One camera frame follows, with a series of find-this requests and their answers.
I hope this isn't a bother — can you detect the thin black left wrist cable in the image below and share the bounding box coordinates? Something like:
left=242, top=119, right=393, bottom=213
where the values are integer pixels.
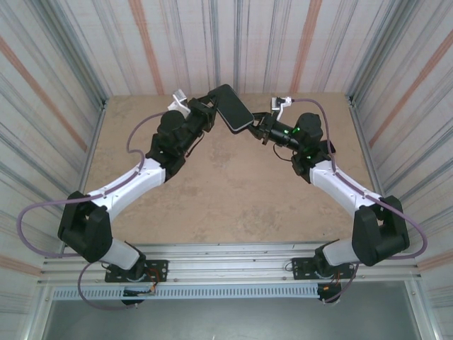
left=185, top=132, right=205, bottom=157

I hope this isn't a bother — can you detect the aluminium table side rail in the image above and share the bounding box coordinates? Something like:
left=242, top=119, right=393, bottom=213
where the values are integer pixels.
left=62, top=98, right=109, bottom=258
left=348, top=95, right=403, bottom=254

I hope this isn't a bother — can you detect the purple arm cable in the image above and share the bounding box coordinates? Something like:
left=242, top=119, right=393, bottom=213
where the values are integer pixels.
left=290, top=98, right=429, bottom=304
left=18, top=106, right=180, bottom=311

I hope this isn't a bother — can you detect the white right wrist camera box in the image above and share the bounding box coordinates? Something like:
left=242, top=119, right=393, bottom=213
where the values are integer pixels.
left=270, top=96, right=294, bottom=121

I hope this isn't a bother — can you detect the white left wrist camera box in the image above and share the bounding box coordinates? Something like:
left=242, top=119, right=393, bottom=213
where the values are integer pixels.
left=167, top=89, right=188, bottom=111

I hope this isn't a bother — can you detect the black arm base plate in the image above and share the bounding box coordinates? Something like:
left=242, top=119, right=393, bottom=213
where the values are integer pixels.
left=104, top=259, right=169, bottom=283
left=290, top=256, right=356, bottom=281

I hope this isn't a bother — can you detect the perforated metal cable tray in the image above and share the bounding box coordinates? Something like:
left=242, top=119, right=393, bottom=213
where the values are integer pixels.
left=52, top=285, right=321, bottom=300

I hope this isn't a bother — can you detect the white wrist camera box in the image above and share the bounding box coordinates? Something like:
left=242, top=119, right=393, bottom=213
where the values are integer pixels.
left=270, top=96, right=294, bottom=121
left=167, top=89, right=188, bottom=111

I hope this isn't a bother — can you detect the aluminium base frame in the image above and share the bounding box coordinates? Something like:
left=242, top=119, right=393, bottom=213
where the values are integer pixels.
left=37, top=243, right=424, bottom=285

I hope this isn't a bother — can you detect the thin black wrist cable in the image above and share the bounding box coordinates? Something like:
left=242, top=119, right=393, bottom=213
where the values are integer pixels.
left=185, top=132, right=205, bottom=157
left=274, top=143, right=294, bottom=162

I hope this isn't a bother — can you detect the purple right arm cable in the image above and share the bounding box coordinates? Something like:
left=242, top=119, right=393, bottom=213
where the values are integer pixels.
left=290, top=98, right=429, bottom=304

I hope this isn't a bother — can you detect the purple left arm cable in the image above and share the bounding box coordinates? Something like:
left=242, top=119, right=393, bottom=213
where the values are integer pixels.
left=18, top=106, right=180, bottom=311

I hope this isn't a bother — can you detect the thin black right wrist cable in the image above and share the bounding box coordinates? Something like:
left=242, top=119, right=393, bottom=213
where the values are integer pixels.
left=274, top=143, right=294, bottom=162

